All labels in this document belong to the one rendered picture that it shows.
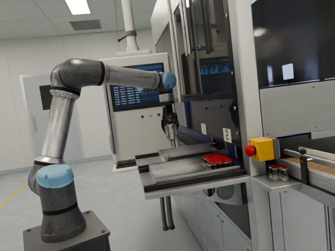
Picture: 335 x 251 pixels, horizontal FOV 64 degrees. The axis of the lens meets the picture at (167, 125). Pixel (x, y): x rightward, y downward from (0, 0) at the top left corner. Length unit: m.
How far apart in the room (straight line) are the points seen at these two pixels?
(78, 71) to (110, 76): 0.12
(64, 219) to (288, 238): 0.84
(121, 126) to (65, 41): 4.98
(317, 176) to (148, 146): 1.29
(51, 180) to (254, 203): 0.73
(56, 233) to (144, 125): 1.14
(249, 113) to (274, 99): 0.11
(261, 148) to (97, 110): 5.75
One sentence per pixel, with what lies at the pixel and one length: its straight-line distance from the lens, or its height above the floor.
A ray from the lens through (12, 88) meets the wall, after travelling 6.91.
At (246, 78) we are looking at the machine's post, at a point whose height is 1.25.
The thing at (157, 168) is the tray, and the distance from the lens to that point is 1.29.
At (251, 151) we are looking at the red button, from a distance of 0.96.
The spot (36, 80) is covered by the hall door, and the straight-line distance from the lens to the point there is 6.76.
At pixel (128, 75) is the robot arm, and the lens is 1.11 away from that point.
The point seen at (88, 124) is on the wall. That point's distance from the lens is 6.54.
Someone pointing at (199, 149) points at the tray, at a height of 0.88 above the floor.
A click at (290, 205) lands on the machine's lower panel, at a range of 1.19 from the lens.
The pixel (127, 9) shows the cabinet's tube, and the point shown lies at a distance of 2.11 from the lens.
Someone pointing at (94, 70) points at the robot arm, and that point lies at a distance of 1.04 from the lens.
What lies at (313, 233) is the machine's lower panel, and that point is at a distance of 1.30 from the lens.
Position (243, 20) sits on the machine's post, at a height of 1.45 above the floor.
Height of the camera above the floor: 1.20
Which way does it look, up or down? 5 degrees down
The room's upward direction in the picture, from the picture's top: 7 degrees counter-clockwise
